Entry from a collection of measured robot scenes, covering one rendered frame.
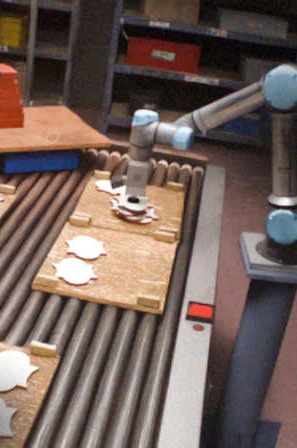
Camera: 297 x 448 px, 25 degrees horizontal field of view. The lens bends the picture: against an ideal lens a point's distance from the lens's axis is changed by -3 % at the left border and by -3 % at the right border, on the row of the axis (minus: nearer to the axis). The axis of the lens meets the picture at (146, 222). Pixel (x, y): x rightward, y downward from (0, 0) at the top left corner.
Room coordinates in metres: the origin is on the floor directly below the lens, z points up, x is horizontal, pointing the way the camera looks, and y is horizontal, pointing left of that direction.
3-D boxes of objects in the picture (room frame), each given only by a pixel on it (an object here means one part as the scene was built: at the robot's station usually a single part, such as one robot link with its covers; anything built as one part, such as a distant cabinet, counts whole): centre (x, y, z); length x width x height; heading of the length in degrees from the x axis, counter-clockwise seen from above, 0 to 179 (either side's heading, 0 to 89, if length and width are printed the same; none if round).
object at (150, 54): (6.15, 0.09, 0.78); 0.66 x 0.45 x 0.28; 93
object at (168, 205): (2.12, 0.06, 0.93); 0.41 x 0.35 x 0.02; 178
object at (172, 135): (2.03, -0.05, 1.23); 0.11 x 0.11 x 0.08; 74
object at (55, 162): (2.47, 0.50, 0.97); 0.31 x 0.31 x 0.10; 31
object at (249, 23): (6.16, -0.66, 1.16); 0.60 x 0.40 x 0.15; 96
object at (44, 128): (2.53, 0.52, 1.03); 0.50 x 0.50 x 0.02; 31
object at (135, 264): (1.70, 0.09, 0.93); 0.41 x 0.35 x 0.02; 176
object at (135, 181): (2.05, 0.07, 1.08); 0.12 x 0.09 x 0.16; 94
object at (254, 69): (6.18, -0.89, 0.76); 0.50 x 0.36 x 0.24; 99
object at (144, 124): (2.04, 0.05, 1.24); 0.09 x 0.08 x 0.11; 74
